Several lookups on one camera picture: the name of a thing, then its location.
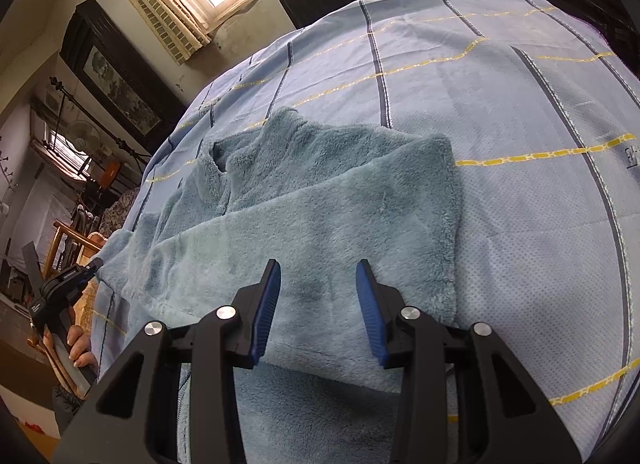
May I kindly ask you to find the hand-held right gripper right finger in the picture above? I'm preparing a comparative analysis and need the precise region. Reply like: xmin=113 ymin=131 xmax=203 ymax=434
xmin=355 ymin=259 xmax=583 ymax=464

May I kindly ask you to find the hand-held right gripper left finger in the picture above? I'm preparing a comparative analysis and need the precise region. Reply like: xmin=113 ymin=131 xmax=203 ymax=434
xmin=52 ymin=259 xmax=282 ymax=464

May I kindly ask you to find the light blue fleece sweater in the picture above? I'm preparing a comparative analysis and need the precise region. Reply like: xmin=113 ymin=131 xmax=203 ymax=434
xmin=92 ymin=106 xmax=463 ymax=464

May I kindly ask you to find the person's left hand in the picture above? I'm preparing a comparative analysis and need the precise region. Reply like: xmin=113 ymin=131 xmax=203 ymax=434
xmin=66 ymin=324 xmax=97 ymax=370

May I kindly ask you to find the wooden chair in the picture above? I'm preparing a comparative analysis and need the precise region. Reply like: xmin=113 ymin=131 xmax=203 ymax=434
xmin=42 ymin=221 xmax=108 ymax=280

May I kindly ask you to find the floral blanket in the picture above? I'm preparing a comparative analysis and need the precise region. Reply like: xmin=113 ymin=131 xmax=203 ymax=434
xmin=99 ymin=188 xmax=142 ymax=241

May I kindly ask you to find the orange box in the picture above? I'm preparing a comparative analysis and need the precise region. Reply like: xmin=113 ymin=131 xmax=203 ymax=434
xmin=97 ymin=161 xmax=121 ymax=190

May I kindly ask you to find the standing fan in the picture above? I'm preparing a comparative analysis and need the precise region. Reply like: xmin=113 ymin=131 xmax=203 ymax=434
xmin=67 ymin=119 xmax=101 ymax=155

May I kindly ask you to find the dark framed painting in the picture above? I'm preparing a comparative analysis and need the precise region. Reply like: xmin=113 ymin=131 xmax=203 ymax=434
xmin=60 ymin=0 xmax=188 ymax=137

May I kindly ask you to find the blue plaid bed sheet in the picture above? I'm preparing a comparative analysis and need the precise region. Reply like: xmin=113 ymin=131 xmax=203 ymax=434
xmin=85 ymin=0 xmax=640 ymax=464

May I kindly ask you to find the cream patterned curtain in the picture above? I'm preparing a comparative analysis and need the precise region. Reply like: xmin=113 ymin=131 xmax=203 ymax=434
xmin=82 ymin=0 xmax=213 ymax=65

